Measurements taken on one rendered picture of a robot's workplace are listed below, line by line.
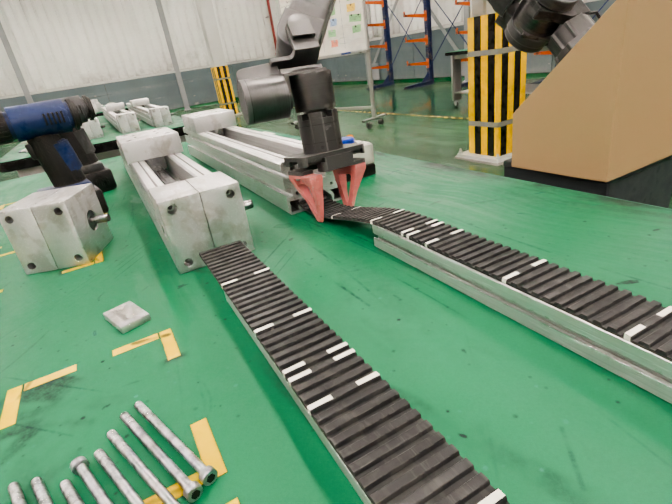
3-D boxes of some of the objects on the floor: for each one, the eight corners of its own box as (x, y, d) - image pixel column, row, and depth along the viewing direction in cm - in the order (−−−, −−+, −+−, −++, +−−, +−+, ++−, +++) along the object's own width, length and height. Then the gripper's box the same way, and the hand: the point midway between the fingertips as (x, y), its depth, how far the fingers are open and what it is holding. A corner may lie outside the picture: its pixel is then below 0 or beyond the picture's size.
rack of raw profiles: (365, 90, 1149) (355, -5, 1057) (393, 84, 1184) (385, -8, 1093) (454, 89, 878) (451, -39, 787) (486, 81, 914) (486, -41, 823)
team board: (291, 130, 680) (265, -12, 600) (312, 124, 713) (290, -13, 632) (367, 130, 585) (349, -40, 504) (388, 122, 618) (374, -38, 537)
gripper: (295, 114, 55) (317, 230, 60) (359, 102, 60) (375, 210, 65) (273, 118, 61) (295, 223, 66) (334, 106, 65) (350, 205, 70)
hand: (334, 211), depth 65 cm, fingers closed on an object, 5 cm apart
